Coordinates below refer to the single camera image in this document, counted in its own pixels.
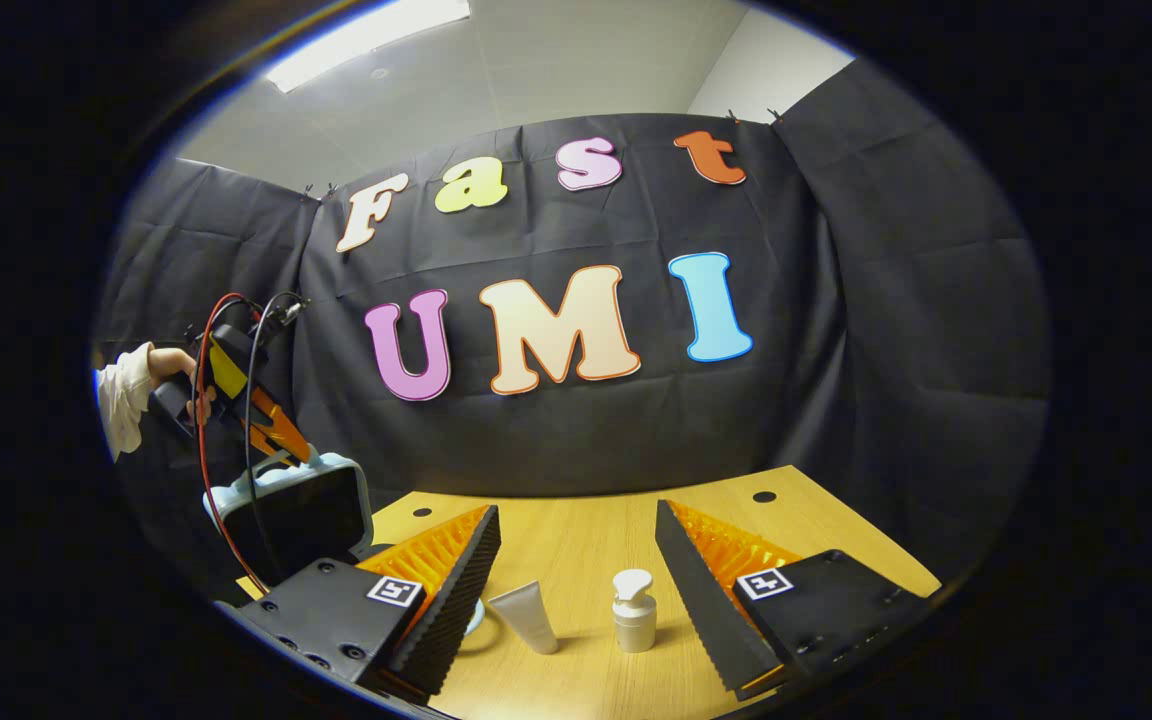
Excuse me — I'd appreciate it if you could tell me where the white squeeze tube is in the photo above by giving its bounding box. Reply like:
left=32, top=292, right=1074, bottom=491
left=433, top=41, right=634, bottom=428
left=487, top=580, right=560, bottom=656

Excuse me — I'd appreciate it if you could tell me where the black cable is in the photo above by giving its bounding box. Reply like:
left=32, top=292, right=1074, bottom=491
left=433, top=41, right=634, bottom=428
left=242, top=290, right=313, bottom=591

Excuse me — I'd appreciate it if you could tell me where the white pump bottle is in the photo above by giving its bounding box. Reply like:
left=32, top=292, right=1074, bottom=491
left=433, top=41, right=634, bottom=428
left=612, top=568, right=658, bottom=654

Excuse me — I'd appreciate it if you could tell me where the red cable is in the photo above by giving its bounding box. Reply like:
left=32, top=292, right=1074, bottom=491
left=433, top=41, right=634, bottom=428
left=193, top=292, right=273, bottom=597

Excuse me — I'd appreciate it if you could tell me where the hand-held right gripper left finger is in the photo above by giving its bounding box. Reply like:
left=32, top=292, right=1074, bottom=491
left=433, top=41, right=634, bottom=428
left=236, top=504, right=503, bottom=701

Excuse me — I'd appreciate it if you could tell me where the black backdrop cloth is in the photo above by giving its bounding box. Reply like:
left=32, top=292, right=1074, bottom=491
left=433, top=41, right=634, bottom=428
left=96, top=58, right=1052, bottom=601

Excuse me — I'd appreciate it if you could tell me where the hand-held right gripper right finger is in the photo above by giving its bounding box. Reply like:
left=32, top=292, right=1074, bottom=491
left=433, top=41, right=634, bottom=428
left=654, top=499, right=942, bottom=701

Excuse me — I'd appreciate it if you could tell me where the light blue suitcase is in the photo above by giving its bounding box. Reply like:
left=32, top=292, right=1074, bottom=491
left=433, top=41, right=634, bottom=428
left=204, top=452, right=485, bottom=639

